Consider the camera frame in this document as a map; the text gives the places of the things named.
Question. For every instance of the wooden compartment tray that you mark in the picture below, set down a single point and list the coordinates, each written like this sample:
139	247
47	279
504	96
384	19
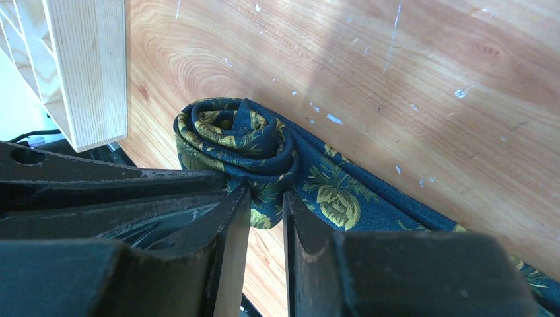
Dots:
72	55

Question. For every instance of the navy yellow floral tie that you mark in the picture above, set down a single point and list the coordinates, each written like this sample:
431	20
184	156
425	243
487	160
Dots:
255	146

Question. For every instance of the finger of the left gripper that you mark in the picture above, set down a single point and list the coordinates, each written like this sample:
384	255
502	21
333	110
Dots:
34	180
138	222

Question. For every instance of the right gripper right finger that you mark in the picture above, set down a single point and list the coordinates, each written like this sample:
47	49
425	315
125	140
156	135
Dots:
334	273

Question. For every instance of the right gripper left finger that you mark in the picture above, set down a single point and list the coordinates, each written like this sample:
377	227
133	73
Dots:
197	271

